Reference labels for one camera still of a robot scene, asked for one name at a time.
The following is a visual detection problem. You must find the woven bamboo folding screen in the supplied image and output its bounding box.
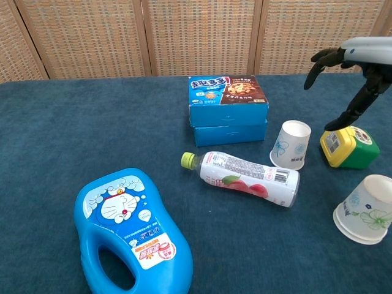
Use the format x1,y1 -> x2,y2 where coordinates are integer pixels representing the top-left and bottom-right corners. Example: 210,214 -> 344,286
0,0 -> 392,84

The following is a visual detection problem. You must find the black and silver right hand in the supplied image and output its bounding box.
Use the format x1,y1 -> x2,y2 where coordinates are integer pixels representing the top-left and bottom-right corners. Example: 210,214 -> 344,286
303,36 -> 392,132

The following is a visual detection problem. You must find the blue cookie box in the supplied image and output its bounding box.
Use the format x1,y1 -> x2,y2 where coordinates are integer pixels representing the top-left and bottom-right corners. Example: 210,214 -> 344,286
187,75 -> 270,127
192,119 -> 268,148

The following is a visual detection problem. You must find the dark blue table mat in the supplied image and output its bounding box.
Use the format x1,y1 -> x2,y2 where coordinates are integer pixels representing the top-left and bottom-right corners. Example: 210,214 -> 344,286
0,72 -> 392,294

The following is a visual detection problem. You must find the green tub with yellow lid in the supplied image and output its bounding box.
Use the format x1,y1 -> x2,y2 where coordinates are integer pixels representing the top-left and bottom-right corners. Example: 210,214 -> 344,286
319,125 -> 381,170

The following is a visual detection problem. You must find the blue cartoon detergent bottle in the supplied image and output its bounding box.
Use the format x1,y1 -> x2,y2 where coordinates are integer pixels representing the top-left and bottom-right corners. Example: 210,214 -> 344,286
72,167 -> 194,294

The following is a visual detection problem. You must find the peach drink plastic bottle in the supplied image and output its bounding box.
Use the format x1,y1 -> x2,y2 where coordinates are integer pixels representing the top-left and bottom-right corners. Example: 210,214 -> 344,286
180,150 -> 300,209

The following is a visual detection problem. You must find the white paper cup blue flower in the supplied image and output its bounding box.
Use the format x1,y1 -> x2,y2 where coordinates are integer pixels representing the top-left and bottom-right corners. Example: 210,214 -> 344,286
269,119 -> 312,171

